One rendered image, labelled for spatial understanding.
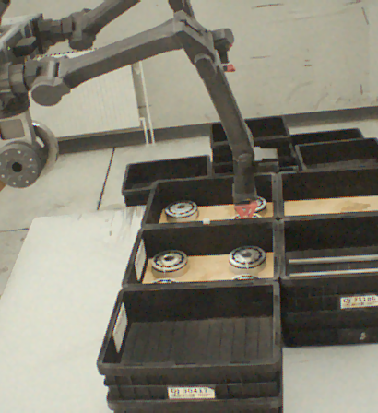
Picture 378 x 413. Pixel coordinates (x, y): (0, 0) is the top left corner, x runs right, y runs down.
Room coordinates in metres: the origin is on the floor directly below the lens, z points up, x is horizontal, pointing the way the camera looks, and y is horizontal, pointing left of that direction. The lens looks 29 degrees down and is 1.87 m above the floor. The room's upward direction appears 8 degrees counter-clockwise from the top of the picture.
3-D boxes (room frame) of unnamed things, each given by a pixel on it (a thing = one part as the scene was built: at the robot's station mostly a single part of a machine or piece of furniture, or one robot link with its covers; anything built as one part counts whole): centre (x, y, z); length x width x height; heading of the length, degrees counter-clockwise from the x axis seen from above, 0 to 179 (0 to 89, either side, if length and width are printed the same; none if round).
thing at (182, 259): (1.59, 0.07, 0.86); 0.10 x 0.10 x 0.01
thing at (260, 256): (1.55, -0.15, 0.86); 0.10 x 0.10 x 0.01
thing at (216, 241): (1.50, -0.03, 0.87); 0.40 x 0.30 x 0.11; 80
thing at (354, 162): (2.69, -0.74, 0.37); 0.40 x 0.30 x 0.45; 85
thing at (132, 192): (2.75, 0.06, 0.37); 0.40 x 0.30 x 0.45; 85
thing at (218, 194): (1.79, -0.08, 0.87); 0.40 x 0.30 x 0.11; 80
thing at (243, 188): (1.71, -0.18, 1.00); 0.10 x 0.07 x 0.07; 177
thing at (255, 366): (1.20, 0.02, 0.92); 0.40 x 0.30 x 0.02; 80
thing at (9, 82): (1.57, 0.38, 1.45); 0.09 x 0.08 x 0.12; 175
